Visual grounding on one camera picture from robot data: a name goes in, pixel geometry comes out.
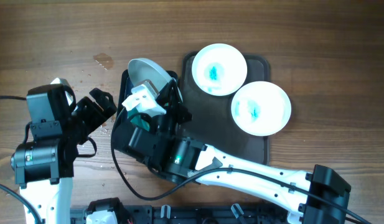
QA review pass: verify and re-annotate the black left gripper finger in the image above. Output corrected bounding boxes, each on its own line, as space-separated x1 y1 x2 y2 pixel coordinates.
50 78 74 105
89 88 117 119

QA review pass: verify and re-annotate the green yellow scrub sponge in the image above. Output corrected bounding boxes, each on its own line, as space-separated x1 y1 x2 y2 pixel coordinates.
127 108 152 131

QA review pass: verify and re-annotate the white plate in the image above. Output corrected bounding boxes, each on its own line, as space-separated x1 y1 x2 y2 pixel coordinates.
128 58 176 100
192 44 248 96
230 81 292 136

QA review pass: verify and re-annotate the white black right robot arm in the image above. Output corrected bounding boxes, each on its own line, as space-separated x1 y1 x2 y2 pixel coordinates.
111 81 351 223

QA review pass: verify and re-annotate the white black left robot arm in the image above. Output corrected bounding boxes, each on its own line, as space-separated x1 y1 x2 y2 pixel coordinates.
11 83 117 223

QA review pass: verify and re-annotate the small black water tray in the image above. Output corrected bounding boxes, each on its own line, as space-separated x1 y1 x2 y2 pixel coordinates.
112 68 180 152

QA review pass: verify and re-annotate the large brown serving tray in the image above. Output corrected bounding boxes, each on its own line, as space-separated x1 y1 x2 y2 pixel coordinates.
179 51 270 165

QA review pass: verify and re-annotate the white plate top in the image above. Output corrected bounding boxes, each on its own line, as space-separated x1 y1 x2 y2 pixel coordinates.
192 44 248 96

